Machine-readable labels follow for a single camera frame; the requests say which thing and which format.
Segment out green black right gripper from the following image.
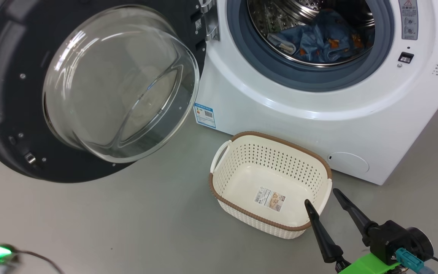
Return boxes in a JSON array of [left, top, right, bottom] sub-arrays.
[[305, 188, 401, 274]]

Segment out blue printed garment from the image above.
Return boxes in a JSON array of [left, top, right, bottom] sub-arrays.
[[268, 10, 335, 63], [318, 27, 375, 63]]

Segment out black round washing machine door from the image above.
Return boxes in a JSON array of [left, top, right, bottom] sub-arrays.
[[0, 0, 214, 184]]

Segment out product sticker inside basket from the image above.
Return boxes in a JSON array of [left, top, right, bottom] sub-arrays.
[[254, 186, 286, 212]]

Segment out white washing machine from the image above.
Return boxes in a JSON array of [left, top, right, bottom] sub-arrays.
[[194, 0, 438, 186]]

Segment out cream laundry basket brown rim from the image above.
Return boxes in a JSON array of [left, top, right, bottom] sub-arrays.
[[208, 131, 333, 240]]

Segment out grey rubber door seal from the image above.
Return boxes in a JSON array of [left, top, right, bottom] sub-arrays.
[[227, 0, 395, 92]]

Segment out steel washing machine drum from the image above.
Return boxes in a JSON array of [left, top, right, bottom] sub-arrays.
[[246, 0, 376, 67]]

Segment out metal door hinge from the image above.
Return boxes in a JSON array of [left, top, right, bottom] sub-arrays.
[[199, 0, 220, 41]]

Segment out round white filter cover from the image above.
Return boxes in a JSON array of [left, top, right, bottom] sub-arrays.
[[326, 152, 370, 174]]

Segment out blue energy label sticker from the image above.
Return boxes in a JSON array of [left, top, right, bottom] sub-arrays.
[[194, 103, 216, 129]]

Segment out grey warning label strip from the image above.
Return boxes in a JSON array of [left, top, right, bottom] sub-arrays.
[[398, 0, 419, 40]]

